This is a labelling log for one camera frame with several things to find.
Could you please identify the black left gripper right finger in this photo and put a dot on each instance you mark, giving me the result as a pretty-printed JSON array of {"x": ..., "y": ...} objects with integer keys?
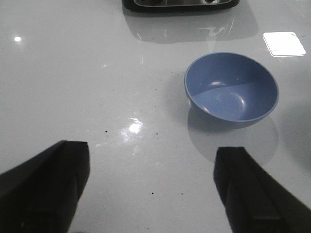
[{"x": 255, "y": 202}]

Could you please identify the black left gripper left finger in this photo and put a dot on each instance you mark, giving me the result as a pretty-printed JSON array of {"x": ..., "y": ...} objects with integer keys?
[{"x": 41, "y": 195}]

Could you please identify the blue bowl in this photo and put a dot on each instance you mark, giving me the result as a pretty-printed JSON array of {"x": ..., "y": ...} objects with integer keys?
[{"x": 230, "y": 89}]

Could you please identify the black and chrome toaster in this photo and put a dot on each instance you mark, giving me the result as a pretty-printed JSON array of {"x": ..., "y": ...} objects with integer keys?
[{"x": 156, "y": 6}]

